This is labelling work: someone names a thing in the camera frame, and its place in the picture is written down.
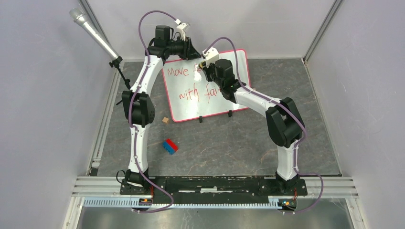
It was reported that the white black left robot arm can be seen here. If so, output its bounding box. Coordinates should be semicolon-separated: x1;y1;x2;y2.
122;22;200;195

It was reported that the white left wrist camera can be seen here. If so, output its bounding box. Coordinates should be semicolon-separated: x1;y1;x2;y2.
175;19;190;41

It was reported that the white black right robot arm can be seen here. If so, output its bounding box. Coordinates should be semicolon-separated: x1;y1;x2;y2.
199;59;306;195

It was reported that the small wooden cube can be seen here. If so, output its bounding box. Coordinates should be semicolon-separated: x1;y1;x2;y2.
162;117;170;124

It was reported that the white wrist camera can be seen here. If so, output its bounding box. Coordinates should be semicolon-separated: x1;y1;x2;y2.
202;47;219;66
175;19;190;41

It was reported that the pink framed whiteboard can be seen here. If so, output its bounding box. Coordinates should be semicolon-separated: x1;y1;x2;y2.
162;58;247;123

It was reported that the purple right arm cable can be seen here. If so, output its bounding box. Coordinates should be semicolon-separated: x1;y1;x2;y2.
202;37;324;215

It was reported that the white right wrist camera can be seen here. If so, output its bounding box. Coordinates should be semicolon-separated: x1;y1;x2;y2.
202;47;219;66

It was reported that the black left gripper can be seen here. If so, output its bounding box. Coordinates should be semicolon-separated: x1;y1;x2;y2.
167;36;202;62

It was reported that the red blue toy block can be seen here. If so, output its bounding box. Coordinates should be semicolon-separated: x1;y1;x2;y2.
163;139;178;155

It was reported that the silver microphone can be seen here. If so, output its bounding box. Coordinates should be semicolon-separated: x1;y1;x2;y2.
69;8;122;67

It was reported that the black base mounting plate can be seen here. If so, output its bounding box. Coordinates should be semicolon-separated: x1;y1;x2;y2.
120;176;308;205

